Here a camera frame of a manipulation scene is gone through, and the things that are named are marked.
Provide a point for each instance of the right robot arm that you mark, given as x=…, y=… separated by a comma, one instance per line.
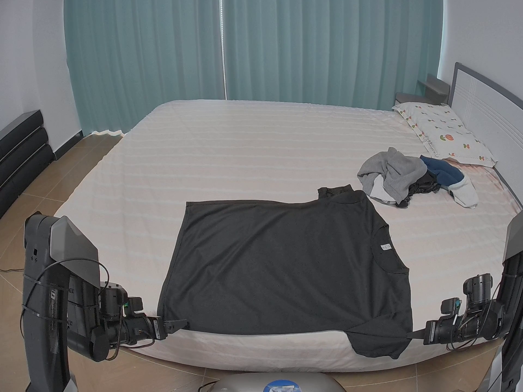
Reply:
x=513, y=284

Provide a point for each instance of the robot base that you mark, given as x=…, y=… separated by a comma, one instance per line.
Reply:
x=245, y=384

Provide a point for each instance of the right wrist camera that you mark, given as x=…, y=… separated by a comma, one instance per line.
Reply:
x=450, y=306

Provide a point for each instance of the black chest of drawers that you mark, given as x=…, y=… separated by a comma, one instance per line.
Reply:
x=22, y=153

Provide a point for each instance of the grey bedside table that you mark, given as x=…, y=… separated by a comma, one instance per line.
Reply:
x=425, y=92

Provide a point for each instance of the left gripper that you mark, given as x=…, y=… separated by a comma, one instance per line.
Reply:
x=143, y=329

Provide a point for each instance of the white printed pillow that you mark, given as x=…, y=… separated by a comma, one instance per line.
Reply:
x=445, y=131

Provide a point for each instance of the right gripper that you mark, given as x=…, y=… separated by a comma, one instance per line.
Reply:
x=441, y=332

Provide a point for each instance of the bed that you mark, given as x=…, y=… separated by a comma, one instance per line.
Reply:
x=253, y=153

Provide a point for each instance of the blue-green curtain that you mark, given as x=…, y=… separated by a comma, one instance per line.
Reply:
x=327, y=39
x=143, y=47

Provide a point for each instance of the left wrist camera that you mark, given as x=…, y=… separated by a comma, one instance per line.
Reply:
x=133, y=305

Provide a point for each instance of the pile of clothes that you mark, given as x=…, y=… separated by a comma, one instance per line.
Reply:
x=398, y=170

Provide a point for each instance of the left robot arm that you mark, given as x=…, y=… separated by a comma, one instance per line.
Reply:
x=45, y=300

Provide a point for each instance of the black T-shirt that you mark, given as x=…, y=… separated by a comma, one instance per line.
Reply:
x=265, y=268

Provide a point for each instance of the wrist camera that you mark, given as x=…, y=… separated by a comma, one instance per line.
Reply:
x=450, y=306
x=133, y=305

